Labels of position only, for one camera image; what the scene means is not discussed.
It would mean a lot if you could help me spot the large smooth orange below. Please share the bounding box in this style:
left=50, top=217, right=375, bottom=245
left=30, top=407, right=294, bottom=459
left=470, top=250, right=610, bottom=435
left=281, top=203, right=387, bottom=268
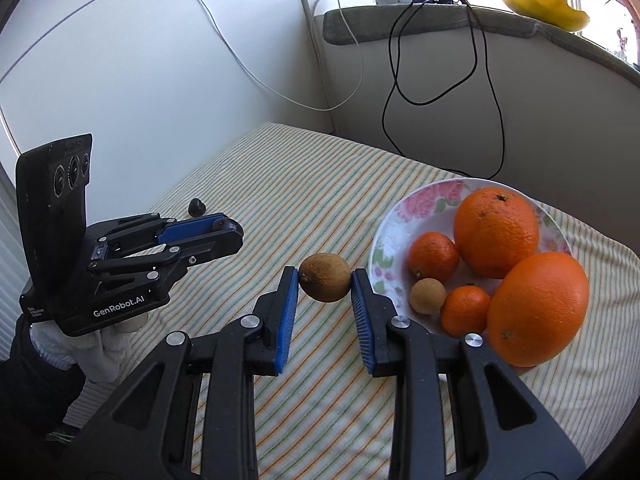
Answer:
left=487, top=252, right=589, bottom=368

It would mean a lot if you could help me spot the brown kiwi fruit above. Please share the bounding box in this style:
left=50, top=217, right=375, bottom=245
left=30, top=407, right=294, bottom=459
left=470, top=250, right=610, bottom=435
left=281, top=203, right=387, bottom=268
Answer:
left=298, top=252, right=352, bottom=302

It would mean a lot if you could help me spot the small brown round fruit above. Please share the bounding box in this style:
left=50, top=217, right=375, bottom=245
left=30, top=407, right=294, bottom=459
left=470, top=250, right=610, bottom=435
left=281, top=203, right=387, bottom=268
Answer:
left=409, top=278, right=447, bottom=315

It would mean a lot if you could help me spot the floral white plate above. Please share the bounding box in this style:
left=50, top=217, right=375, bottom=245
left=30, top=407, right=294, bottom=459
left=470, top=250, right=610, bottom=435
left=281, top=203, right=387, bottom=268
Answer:
left=369, top=178, right=574, bottom=336

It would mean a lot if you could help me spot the white cable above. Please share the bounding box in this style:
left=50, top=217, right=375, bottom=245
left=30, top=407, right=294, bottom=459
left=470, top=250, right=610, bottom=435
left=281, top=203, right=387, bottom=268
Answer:
left=177, top=0, right=367, bottom=113

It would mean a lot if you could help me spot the left hand white glove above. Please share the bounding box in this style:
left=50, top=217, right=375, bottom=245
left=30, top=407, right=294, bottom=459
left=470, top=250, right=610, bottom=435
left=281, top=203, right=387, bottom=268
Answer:
left=29, top=313, right=149, bottom=384

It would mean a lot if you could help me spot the dark plum far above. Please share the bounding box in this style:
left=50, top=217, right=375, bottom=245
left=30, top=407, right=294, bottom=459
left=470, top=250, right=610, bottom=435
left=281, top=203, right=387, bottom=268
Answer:
left=188, top=198, right=206, bottom=218

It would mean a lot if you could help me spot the grey windowsill mat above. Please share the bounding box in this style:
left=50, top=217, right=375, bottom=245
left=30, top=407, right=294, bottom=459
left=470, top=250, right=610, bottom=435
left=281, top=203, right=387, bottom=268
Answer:
left=322, top=4, right=639, bottom=86

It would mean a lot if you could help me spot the small mandarin with stem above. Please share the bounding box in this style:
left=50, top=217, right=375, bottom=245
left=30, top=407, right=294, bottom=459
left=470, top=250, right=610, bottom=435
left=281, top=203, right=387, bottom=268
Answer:
left=439, top=285, right=490, bottom=338

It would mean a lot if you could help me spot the rough orange mandarin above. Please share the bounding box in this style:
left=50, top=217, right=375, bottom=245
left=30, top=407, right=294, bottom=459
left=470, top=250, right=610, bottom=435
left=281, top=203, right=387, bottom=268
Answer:
left=408, top=232, right=460, bottom=283

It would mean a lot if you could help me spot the yellow wavy bowl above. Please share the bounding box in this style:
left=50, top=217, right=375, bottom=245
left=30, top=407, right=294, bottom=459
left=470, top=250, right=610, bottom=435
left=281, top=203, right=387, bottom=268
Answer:
left=502, top=0, right=590, bottom=32

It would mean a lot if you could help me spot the black cable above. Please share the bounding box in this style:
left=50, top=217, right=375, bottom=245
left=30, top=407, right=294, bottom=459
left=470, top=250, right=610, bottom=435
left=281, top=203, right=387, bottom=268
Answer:
left=380, top=0, right=507, bottom=181

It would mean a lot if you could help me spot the striped tablecloth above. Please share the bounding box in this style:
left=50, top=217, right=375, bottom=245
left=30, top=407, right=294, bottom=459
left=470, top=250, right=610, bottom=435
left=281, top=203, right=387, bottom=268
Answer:
left=129, top=124, right=639, bottom=479

